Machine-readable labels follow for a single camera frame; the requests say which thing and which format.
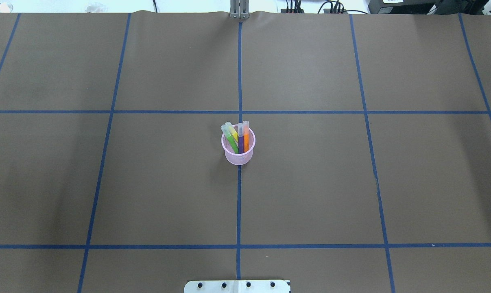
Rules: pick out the yellow highlighter pen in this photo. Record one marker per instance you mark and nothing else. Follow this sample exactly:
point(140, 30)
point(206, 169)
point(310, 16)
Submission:
point(232, 131)

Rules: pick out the purple highlighter pen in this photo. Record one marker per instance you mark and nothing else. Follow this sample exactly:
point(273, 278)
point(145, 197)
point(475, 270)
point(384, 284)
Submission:
point(241, 142)

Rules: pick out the orange highlighter pen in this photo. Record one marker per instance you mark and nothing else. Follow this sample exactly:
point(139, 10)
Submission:
point(246, 132)

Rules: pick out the green highlighter pen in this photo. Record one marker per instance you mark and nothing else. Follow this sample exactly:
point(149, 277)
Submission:
point(229, 138)

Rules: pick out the pink mesh pen holder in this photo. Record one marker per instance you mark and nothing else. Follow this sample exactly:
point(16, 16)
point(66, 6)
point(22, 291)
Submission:
point(238, 159)

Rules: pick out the far USB hub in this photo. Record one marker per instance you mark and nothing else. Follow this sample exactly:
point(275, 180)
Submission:
point(292, 7)

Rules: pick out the usb hub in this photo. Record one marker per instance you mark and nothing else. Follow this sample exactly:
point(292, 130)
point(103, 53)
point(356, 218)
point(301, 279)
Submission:
point(337, 7)
point(292, 7)

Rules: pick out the near USB hub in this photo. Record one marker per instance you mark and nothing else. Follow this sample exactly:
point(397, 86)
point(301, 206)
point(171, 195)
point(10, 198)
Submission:
point(337, 7)

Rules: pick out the black printer box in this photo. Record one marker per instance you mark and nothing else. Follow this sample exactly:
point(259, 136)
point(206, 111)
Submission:
point(400, 7)

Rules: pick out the aluminium frame post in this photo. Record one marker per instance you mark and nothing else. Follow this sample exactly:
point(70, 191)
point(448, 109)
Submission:
point(239, 9)

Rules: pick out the white camera pole base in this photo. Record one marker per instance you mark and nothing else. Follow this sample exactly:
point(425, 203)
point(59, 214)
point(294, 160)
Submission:
point(237, 286)

